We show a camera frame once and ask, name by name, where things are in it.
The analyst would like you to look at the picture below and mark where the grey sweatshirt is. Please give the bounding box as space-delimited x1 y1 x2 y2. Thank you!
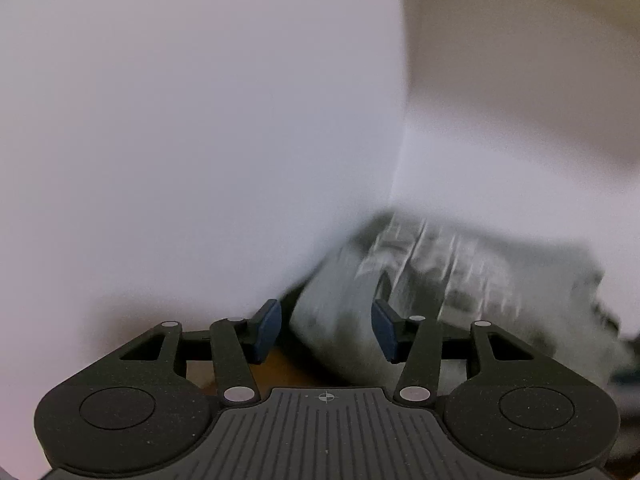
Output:
290 212 625 389

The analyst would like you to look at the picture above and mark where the black fabric storage bag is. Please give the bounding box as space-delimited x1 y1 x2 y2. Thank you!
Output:
591 300 639 388

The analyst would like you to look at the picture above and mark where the cream wall shelf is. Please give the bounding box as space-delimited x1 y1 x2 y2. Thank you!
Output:
397 0 640 166

